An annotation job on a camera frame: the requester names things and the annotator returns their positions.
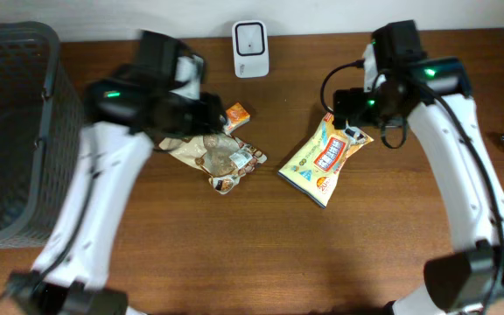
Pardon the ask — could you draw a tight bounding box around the small orange box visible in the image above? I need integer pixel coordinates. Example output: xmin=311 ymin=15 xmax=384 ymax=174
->
xmin=223 ymin=102 xmax=251 ymax=135

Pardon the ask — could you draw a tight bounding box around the beige brown snack pouch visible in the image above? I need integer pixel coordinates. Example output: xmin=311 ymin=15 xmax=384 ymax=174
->
xmin=159 ymin=133 xmax=267 ymax=194

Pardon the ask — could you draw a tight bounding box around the yellow chip bag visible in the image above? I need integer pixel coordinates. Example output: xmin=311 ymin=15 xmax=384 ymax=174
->
xmin=278 ymin=113 xmax=374 ymax=208

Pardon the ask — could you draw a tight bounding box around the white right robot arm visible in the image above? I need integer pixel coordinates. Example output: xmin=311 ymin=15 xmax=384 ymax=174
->
xmin=330 ymin=20 xmax=504 ymax=315

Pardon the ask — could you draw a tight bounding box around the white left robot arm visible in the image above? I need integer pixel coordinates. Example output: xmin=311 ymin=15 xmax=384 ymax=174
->
xmin=0 ymin=31 xmax=227 ymax=314

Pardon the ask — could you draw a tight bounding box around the white barcode scanner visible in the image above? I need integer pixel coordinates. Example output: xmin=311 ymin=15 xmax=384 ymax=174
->
xmin=232 ymin=20 xmax=270 ymax=79

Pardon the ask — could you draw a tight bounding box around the grey plastic basket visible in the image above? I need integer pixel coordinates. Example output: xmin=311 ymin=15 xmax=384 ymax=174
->
xmin=0 ymin=22 xmax=84 ymax=249

